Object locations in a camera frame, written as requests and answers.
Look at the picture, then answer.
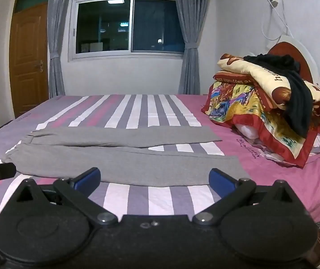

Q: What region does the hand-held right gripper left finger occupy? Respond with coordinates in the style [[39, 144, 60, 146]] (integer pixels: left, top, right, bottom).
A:
[[15, 167, 118, 226]]

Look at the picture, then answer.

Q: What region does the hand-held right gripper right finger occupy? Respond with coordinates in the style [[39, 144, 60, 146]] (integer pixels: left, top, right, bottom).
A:
[[192, 168, 307, 227]]

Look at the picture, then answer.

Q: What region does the white pillow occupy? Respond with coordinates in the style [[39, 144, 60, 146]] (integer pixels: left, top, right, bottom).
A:
[[234, 122, 320, 157]]

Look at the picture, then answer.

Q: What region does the colourful red-edged blanket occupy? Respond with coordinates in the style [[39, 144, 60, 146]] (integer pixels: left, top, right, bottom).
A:
[[201, 71, 320, 169]]

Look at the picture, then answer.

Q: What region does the striped pink bed sheet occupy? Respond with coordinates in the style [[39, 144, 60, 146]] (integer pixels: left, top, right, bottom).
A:
[[0, 94, 320, 230]]

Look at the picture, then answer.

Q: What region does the grey curtain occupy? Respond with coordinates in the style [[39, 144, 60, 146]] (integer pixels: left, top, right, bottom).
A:
[[172, 0, 213, 95], [47, 0, 78, 98]]

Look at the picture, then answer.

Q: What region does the black garment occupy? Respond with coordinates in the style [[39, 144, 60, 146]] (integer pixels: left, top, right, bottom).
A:
[[243, 54, 314, 138]]

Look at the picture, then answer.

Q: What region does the cream printed blanket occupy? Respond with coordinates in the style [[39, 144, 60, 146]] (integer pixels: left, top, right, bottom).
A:
[[217, 53, 320, 110]]

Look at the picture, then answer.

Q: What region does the brown wooden door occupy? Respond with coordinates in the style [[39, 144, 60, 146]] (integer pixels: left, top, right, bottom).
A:
[[9, 1, 50, 118]]

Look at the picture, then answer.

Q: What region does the red and white headboard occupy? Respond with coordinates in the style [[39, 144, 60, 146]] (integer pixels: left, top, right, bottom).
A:
[[266, 35, 320, 105]]

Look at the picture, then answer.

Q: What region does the sliding glass window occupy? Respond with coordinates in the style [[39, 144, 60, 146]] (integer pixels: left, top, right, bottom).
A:
[[69, 0, 185, 61]]

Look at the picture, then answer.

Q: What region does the white charger cable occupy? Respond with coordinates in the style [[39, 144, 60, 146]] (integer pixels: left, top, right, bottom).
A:
[[261, 2, 294, 41]]

